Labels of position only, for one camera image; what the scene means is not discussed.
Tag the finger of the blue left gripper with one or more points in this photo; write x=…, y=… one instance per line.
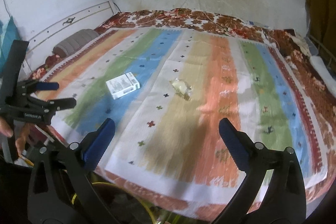
x=47, y=86

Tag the person's left hand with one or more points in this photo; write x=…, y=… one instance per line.
x=20, y=133

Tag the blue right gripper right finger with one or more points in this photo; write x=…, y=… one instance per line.
x=235, y=146

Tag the white headboard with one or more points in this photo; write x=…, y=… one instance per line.
x=42, y=44

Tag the metal rack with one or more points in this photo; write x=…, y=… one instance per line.
x=318, y=49

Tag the grey striped pillow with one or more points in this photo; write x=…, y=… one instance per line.
x=74, y=43

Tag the striped colourful mat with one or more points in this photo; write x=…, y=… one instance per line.
x=170, y=146

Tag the floral brown bed blanket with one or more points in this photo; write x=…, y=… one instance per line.
x=291, y=47

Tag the white medicine box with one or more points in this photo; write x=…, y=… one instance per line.
x=122, y=85

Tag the teal paper bag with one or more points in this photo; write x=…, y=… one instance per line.
x=9, y=33

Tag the small yellowish wrapper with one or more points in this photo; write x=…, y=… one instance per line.
x=182, y=88

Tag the dark round trash bin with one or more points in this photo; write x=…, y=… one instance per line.
x=124, y=207

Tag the white rolled cloth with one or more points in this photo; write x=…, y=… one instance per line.
x=321, y=69

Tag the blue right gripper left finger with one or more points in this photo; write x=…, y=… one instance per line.
x=94, y=145

